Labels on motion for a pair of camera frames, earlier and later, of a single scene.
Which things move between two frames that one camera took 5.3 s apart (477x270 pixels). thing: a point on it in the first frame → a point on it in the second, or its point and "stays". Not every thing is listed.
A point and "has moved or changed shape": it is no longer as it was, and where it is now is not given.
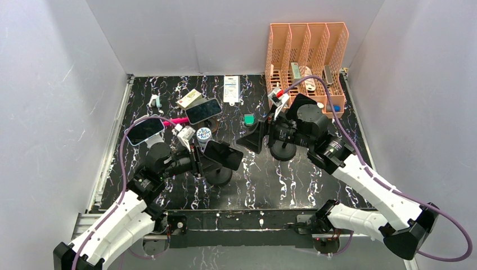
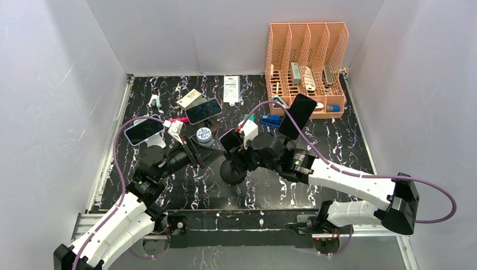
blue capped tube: (336, 107) stays
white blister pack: (232, 89) stays
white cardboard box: (189, 98) stays
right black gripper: (269, 124) → (238, 155)
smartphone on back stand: (203, 111) stays
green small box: (249, 119) stays
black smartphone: (229, 157) has moved or changed shape
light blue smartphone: (144, 129) stays
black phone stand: (215, 174) → (229, 174)
